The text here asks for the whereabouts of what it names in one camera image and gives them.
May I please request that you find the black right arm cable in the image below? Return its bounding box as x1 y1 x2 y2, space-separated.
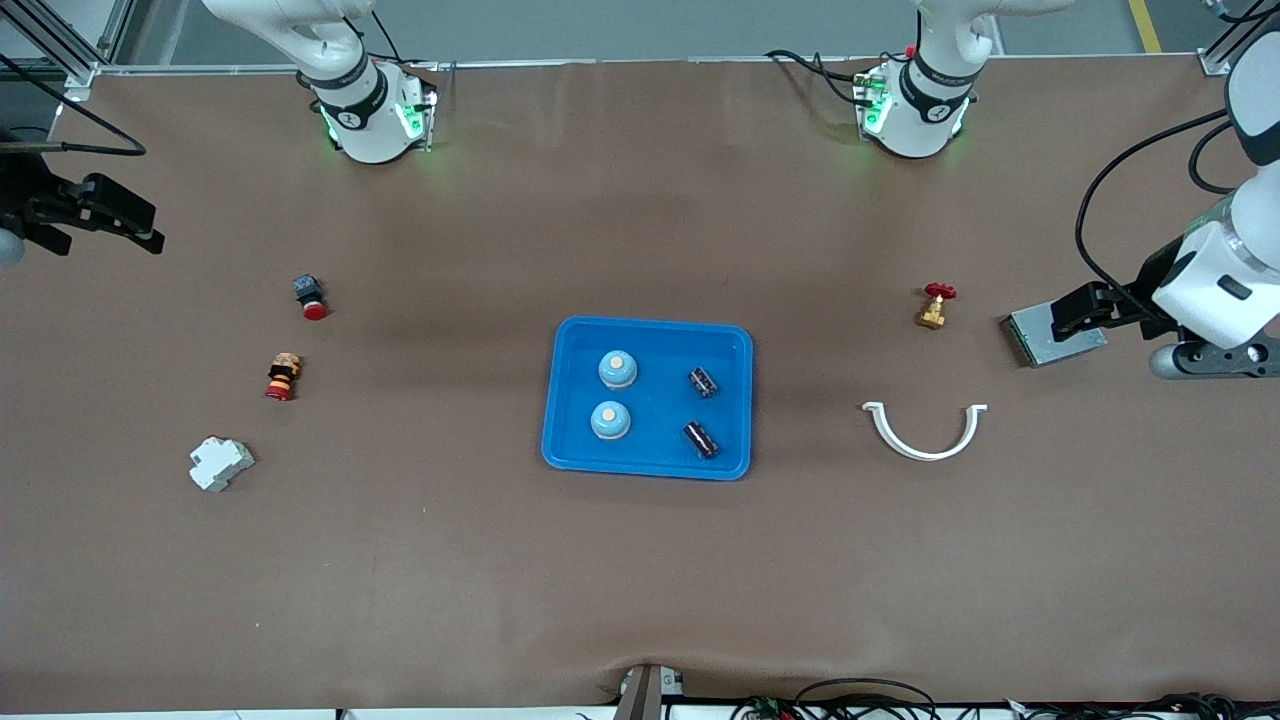
0 55 148 157

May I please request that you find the white half-round pipe clamp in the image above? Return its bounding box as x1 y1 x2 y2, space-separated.
862 401 989 462

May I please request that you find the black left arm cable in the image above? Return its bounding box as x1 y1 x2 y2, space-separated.
1075 108 1241 311

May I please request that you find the black base cable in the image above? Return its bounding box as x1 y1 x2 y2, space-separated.
765 48 881 106

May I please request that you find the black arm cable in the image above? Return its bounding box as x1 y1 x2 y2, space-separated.
1075 108 1241 311
0 55 148 157

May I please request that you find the silver metal power supply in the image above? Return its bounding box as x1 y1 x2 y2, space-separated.
1001 305 1109 368

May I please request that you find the brass valve red handwheel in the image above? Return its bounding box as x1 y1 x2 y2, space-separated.
915 282 958 330

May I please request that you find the red yellow black push button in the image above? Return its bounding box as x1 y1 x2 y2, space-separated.
264 352 303 402

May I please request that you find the black cable loop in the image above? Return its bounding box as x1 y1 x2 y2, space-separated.
730 678 941 720

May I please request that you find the white circuit breaker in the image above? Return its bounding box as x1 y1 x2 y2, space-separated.
189 436 256 493

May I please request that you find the black cable bundle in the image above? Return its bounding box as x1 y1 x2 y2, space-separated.
1000 692 1280 720

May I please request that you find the blue plastic tray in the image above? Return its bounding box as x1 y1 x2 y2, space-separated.
541 316 754 482

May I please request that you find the brown table mat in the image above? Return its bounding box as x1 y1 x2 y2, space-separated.
0 55 1280 713

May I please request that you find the aluminium frame rail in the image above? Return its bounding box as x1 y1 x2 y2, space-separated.
1200 0 1280 76
0 0 136 86

